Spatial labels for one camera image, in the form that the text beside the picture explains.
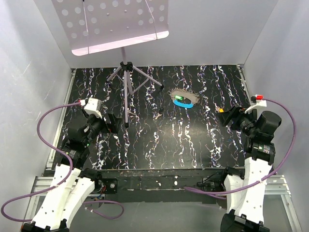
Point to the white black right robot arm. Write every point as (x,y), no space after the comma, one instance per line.
(246,191)

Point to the lilac perforated music stand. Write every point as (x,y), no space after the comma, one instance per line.
(93,26)

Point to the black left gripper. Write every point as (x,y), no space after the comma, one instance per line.
(113,126)

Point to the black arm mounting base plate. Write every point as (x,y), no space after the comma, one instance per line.
(157,185)

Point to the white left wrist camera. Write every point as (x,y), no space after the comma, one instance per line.
(92,106)

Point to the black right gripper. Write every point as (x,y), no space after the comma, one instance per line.
(235,113)

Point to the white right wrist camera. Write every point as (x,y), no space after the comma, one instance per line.
(258,102)

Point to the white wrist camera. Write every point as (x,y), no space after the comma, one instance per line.
(92,106)
(258,102)

